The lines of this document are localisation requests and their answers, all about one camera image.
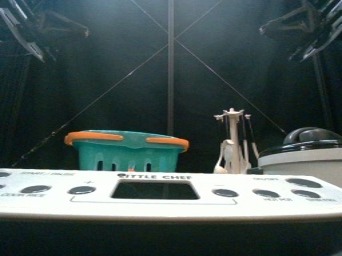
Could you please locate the grey white toy pot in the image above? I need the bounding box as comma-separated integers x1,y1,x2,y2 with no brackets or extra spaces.
247,147,342,188

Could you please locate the white utensil rack stand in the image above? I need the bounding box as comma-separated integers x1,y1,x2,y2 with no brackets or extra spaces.
213,107,246,175

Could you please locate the white toy slotted spatula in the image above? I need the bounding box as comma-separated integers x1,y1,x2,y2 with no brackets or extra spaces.
222,139,237,172

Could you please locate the white toy spoon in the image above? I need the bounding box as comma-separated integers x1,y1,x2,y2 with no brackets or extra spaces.
213,139,230,175

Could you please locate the white toy stove control panel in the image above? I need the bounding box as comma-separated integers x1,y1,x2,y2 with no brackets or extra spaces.
0,167,342,224

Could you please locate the dark vertical frame post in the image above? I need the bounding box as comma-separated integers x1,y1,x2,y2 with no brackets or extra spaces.
311,53,334,132

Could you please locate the thin diagonal frame cord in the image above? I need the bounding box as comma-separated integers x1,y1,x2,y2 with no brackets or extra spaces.
11,0,225,168
130,0,289,135

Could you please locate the grey vertical frame pole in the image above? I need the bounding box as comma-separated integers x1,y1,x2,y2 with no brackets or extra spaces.
167,0,175,136

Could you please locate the black pot lid with handle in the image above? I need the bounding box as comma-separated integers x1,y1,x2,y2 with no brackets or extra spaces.
259,126,342,158

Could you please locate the white toy utensil black handle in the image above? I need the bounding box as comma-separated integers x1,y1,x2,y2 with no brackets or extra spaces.
241,114,254,172

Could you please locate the teal basket with orange handles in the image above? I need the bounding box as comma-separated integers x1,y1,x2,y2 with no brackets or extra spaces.
63,129,191,173

